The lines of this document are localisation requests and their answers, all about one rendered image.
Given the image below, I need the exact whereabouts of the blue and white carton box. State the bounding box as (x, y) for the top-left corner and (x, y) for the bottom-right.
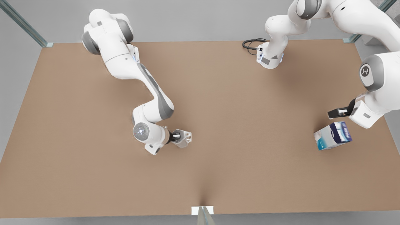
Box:
(313, 121), (353, 151)

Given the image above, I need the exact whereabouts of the black cable loop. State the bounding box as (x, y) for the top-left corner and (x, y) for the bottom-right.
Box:
(242, 38), (268, 56)

